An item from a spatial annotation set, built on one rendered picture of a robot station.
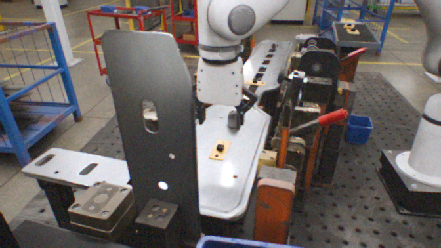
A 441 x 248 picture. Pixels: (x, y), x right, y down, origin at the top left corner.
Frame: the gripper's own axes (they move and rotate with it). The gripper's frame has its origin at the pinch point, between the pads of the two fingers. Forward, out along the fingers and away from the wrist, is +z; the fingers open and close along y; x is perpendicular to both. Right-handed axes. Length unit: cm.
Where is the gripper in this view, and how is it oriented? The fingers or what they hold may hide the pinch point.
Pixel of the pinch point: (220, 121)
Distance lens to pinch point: 67.4
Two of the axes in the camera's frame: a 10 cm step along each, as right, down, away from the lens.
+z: 0.1, 8.6, 5.1
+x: -2.8, 4.9, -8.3
